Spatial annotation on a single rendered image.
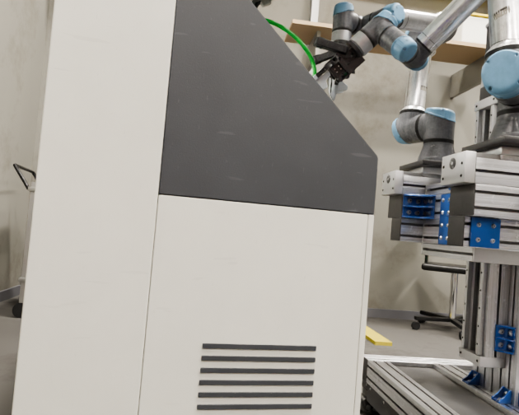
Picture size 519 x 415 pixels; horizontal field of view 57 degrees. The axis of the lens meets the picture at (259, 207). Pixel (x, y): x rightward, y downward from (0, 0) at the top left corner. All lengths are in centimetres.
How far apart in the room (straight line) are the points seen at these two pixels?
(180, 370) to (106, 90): 70
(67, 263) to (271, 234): 50
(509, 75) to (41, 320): 133
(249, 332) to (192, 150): 48
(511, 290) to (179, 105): 124
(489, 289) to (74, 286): 129
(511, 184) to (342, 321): 62
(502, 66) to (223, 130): 77
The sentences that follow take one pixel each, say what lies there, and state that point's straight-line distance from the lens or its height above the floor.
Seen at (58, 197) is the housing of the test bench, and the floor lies 76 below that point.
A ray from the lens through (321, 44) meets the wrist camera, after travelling 169.
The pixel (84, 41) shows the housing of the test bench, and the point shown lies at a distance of 127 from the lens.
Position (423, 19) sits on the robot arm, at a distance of 204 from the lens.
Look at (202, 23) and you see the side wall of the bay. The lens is 129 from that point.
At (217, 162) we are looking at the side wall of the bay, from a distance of 121.
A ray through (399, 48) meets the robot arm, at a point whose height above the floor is 133.
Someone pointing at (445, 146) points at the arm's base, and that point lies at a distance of 201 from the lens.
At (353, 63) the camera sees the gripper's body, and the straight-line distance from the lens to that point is 171.
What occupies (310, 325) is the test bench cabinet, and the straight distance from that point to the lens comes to 129.
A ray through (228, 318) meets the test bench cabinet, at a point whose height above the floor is 50.
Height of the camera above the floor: 73
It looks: 2 degrees up
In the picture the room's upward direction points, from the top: 5 degrees clockwise
